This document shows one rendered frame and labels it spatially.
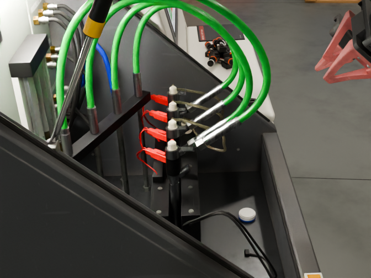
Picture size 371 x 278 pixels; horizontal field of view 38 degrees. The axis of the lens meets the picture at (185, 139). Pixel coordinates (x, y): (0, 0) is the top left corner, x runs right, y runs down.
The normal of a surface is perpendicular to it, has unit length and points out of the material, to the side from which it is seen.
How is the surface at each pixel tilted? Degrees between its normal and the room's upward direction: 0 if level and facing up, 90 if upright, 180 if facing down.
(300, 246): 0
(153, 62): 90
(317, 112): 0
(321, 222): 0
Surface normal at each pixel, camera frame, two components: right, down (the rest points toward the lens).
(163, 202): -0.04, -0.85
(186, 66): 0.01, 0.52
